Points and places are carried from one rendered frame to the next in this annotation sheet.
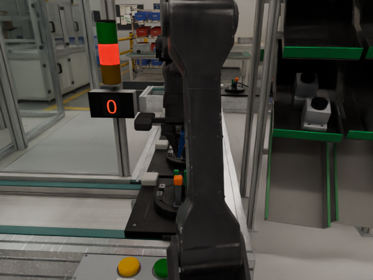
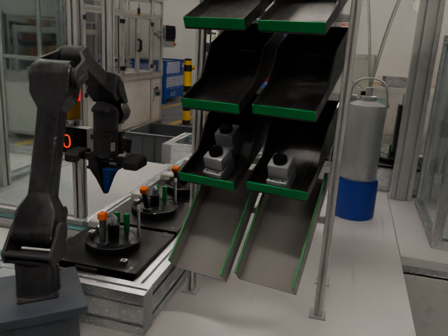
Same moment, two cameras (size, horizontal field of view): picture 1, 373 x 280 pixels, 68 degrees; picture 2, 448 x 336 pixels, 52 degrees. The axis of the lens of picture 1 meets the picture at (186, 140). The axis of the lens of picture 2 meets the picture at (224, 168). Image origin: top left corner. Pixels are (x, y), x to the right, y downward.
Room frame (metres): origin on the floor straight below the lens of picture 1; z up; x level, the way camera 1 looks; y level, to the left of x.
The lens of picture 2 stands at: (-0.38, -0.46, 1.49)
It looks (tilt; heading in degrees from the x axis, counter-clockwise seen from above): 16 degrees down; 12
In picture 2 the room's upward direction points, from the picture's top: 3 degrees clockwise
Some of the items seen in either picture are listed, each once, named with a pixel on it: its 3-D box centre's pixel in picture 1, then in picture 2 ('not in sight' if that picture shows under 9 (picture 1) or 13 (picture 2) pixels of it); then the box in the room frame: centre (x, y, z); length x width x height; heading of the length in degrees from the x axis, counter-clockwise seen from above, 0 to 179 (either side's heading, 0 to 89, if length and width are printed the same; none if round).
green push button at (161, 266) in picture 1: (164, 269); not in sight; (0.41, 0.04, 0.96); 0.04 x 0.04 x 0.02
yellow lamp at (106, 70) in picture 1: (111, 73); (71, 109); (0.75, 0.20, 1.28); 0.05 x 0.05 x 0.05
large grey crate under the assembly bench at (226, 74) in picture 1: (226, 73); not in sight; (6.14, -0.86, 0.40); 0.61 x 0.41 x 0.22; 83
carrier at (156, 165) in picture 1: (185, 147); (155, 198); (0.88, 0.00, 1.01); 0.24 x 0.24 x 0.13; 87
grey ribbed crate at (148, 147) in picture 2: (134, 96); (177, 147); (2.70, 0.52, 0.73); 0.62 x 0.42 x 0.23; 87
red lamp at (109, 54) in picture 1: (109, 54); not in sight; (0.75, 0.20, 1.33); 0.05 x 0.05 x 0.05
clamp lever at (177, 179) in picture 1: (178, 189); (104, 225); (0.58, 0.02, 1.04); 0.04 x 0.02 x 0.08; 177
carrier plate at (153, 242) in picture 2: (180, 204); (113, 247); (0.62, 0.02, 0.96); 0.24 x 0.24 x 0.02; 87
